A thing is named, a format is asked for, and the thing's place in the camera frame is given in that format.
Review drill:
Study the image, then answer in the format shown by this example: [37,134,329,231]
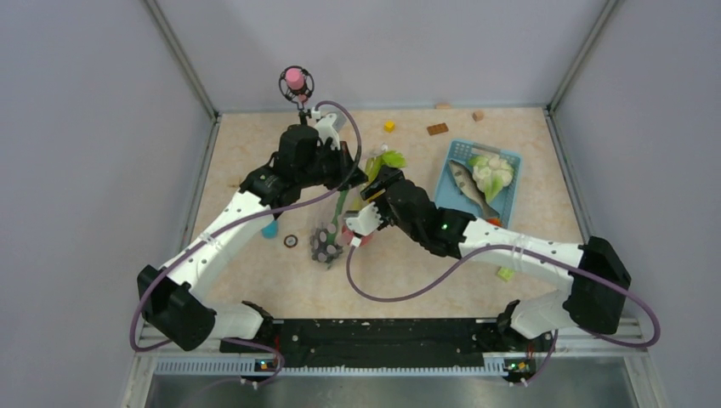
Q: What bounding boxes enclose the green chili pepper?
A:
[329,190,349,241]

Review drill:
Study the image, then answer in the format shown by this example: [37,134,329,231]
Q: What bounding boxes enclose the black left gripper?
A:
[298,140,368,191]

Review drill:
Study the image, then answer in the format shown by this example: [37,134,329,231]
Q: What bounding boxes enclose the red tomato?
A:
[340,226,373,247]

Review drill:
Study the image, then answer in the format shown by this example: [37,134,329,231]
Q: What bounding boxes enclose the black grape bunch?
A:
[309,223,343,266]

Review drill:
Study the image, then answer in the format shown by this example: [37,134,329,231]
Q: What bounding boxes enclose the grey toy fish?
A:
[446,160,500,224]

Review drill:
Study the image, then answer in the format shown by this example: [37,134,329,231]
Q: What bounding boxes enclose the light green lego brick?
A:
[497,268,515,282]

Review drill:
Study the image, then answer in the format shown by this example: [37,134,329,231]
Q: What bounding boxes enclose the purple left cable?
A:
[129,100,363,389]

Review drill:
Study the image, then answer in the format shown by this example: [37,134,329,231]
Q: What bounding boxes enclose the light blue plastic basket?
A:
[434,139,522,227]

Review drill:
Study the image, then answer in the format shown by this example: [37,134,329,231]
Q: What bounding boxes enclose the brown brick block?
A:
[426,122,449,136]

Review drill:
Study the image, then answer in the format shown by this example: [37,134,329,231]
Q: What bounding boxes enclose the teal silicone tool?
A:
[261,219,279,239]

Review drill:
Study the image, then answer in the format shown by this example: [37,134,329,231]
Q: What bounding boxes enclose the pink microphone on tripod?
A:
[278,65,315,125]

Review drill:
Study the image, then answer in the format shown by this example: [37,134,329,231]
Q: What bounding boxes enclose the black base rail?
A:
[255,318,553,369]

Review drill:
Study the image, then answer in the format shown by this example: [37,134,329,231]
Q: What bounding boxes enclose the clear zip top bag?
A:
[308,147,410,271]

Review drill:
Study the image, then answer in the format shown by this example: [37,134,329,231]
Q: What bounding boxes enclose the white cauliflower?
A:
[468,154,514,203]

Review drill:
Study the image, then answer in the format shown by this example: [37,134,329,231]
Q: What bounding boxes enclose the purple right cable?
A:
[345,243,661,387]

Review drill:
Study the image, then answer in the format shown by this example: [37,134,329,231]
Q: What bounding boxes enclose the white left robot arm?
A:
[133,110,366,351]

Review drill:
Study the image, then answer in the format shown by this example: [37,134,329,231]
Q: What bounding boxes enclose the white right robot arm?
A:
[343,166,631,350]

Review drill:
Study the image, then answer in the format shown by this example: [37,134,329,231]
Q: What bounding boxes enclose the purple cable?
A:
[345,243,661,387]
[129,100,363,389]

